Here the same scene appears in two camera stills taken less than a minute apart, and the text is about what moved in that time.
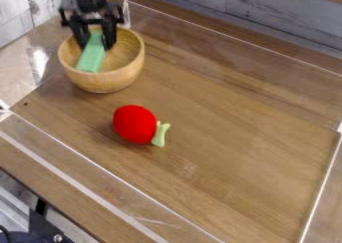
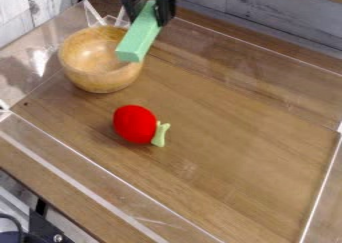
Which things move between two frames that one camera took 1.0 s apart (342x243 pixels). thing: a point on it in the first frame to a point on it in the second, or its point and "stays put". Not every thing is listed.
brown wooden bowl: (124, 64) stays put
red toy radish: (136, 126) stays put
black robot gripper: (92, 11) to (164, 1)
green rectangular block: (91, 58) to (140, 35)
